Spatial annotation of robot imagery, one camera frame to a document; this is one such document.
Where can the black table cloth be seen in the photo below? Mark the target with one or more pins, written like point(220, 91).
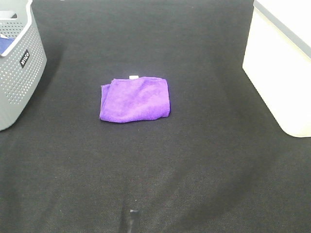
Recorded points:
point(218, 164)

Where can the white storage box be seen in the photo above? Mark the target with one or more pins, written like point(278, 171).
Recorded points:
point(277, 61)

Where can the grey tape strip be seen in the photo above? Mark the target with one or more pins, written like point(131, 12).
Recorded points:
point(133, 221)

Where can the blue cloth in basket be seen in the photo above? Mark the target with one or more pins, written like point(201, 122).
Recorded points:
point(5, 42)

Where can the purple towel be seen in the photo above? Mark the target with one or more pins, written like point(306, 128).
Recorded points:
point(127, 100)

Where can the grey perforated laundry basket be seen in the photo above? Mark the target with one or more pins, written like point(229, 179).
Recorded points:
point(23, 63)

